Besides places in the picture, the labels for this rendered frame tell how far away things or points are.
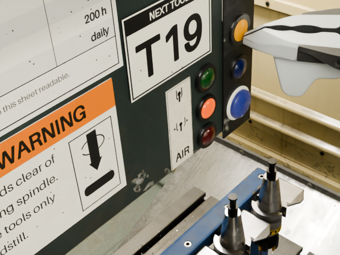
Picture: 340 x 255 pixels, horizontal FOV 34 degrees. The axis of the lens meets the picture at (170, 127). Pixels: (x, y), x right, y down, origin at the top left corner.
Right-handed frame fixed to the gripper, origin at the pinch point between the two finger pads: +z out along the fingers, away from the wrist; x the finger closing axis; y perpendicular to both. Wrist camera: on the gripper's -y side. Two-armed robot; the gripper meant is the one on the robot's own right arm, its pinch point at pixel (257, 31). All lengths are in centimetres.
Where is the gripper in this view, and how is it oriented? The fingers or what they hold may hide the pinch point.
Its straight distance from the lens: 51.3
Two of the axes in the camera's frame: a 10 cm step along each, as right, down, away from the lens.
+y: 0.6, 7.9, 6.0
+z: -9.8, -0.8, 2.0
